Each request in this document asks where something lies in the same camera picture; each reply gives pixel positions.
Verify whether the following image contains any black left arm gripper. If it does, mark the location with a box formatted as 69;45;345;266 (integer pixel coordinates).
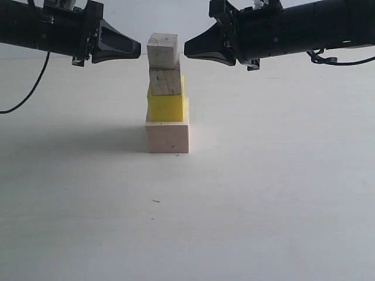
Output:
36;1;141;66

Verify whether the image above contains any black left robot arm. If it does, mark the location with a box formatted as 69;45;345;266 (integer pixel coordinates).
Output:
1;1;142;67

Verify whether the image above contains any small wooden cube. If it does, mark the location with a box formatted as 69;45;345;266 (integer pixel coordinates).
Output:
146;33;178;69

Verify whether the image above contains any yellow cube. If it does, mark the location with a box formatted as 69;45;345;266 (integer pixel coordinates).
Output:
146;76;188;122

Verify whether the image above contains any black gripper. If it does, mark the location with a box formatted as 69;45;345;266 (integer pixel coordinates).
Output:
183;1;287;71

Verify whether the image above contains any large wooden cube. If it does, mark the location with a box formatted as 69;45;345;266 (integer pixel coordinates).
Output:
145;97;190;154

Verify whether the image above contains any medium wooden cube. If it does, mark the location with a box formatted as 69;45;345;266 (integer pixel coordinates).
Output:
149;56;182;95

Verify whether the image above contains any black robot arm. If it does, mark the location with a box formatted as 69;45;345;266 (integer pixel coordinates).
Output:
209;1;374;71

